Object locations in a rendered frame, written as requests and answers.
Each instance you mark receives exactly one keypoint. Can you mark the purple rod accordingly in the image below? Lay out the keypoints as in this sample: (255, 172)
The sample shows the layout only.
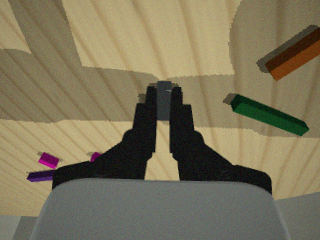
(41, 176)

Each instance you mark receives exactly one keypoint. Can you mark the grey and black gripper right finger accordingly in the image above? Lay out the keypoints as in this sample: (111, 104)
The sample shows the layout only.
(196, 160)

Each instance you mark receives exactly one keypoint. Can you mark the grey rectangular block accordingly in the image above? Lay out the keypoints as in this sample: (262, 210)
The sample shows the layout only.
(164, 90)

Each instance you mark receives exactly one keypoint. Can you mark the magenta rod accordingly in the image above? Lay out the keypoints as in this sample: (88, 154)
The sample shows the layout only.
(48, 160)
(95, 155)

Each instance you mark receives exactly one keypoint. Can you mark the green rod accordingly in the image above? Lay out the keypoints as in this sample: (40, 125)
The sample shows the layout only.
(258, 111)

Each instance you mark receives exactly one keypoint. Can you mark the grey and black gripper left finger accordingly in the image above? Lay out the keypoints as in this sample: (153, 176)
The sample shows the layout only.
(122, 161)

